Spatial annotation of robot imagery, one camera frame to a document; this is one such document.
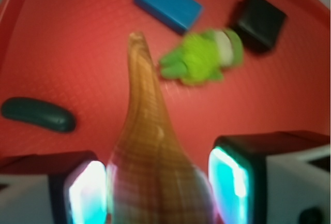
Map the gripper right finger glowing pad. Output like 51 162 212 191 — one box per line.
208 131 330 223

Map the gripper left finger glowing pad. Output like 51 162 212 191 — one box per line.
1 151 108 223

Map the brown spiral conch shell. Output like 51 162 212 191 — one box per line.
107 32 217 223

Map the green plush toy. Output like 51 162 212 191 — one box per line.
159 28 244 86

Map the black rectangular block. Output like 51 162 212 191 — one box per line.
228 0 287 54

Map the red plastic tray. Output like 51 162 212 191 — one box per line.
1 0 330 170

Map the dark green toy cucumber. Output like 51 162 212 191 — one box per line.
1 97 77 132

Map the blue rectangular block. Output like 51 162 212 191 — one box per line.
133 0 203 35

